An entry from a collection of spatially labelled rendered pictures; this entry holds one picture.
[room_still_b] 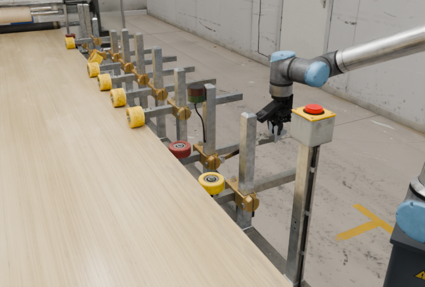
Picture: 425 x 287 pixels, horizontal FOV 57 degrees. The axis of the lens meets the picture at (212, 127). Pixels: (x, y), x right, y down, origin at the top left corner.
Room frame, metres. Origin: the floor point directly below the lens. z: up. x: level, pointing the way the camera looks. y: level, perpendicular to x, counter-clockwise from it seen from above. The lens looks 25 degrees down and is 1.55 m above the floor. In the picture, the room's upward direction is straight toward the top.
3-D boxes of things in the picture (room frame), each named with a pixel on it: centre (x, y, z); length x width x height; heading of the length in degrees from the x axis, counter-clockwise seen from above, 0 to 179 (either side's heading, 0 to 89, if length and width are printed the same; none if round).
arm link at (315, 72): (1.38, -0.36, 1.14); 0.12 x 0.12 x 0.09; 45
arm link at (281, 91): (1.45, -0.27, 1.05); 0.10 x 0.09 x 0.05; 28
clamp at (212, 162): (1.28, 0.03, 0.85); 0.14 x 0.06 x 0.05; 28
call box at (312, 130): (0.81, -0.23, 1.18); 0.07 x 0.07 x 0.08; 28
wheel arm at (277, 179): (1.12, -0.17, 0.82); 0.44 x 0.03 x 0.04; 118
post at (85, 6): (3.03, 0.95, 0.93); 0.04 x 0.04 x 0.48; 28
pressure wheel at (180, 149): (1.25, 0.12, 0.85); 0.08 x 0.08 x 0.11
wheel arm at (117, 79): (1.99, 0.33, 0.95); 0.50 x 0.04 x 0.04; 118
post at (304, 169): (0.81, -0.23, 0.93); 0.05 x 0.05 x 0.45; 28
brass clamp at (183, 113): (1.50, 0.14, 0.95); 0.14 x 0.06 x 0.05; 28
